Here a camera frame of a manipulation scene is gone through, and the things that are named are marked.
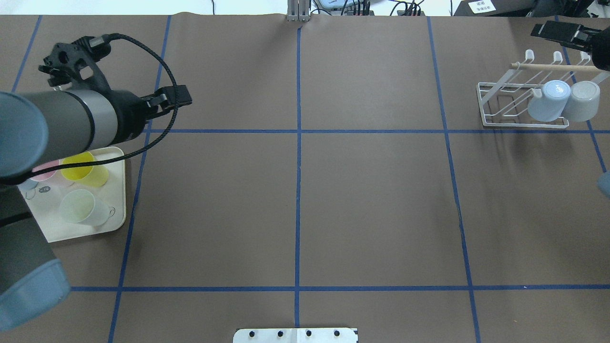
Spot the pale green ikea cup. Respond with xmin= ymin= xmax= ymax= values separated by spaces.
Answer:
xmin=59 ymin=189 xmax=116 ymax=227

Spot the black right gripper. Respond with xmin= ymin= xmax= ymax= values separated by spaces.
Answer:
xmin=531 ymin=21 xmax=610 ymax=71

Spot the far teach pendant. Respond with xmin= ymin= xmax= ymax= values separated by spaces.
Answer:
xmin=316 ymin=0 xmax=362 ymax=11

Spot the blue ikea cup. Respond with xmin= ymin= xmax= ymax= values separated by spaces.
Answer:
xmin=17 ymin=178 xmax=39 ymax=192
xmin=527 ymin=80 xmax=571 ymax=123

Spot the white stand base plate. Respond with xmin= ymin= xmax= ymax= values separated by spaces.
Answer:
xmin=233 ymin=327 xmax=359 ymax=343

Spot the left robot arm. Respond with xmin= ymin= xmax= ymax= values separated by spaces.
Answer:
xmin=1 ymin=85 xmax=192 ymax=332

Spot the pink ikea cup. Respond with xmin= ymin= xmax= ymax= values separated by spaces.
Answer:
xmin=31 ymin=159 xmax=63 ymax=184

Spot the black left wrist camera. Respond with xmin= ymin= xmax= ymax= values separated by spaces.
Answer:
xmin=38 ymin=35 xmax=112 ymax=93

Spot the beige plastic tray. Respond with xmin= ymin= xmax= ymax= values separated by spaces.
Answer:
xmin=19 ymin=161 xmax=126 ymax=242

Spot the black laptop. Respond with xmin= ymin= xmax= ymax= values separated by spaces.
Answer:
xmin=453 ymin=0 xmax=537 ymax=17

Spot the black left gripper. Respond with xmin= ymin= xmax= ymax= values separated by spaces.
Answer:
xmin=112 ymin=85 xmax=193 ymax=144

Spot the aluminium frame post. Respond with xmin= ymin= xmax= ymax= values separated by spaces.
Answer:
xmin=287 ymin=0 xmax=312 ymax=22

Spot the white wire cup rack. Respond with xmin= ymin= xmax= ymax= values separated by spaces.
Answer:
xmin=475 ymin=50 xmax=609 ymax=130

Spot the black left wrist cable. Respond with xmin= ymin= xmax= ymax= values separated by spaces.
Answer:
xmin=0 ymin=33 xmax=179 ymax=186

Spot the yellow ikea cup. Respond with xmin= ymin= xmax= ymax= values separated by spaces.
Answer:
xmin=60 ymin=151 xmax=109 ymax=188

